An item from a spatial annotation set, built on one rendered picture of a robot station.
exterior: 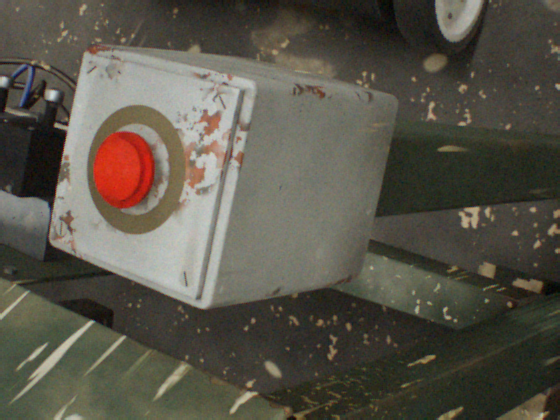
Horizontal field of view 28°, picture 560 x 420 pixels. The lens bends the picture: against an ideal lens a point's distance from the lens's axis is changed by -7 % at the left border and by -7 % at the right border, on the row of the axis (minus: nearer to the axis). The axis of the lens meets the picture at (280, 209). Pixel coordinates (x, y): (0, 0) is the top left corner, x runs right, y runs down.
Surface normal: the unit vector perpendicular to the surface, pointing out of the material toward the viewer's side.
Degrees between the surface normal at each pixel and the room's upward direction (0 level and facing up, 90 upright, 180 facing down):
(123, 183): 0
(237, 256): 90
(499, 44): 0
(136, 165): 0
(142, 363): 58
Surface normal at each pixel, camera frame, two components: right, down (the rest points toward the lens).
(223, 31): -0.51, 0.04
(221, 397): -0.10, -0.79
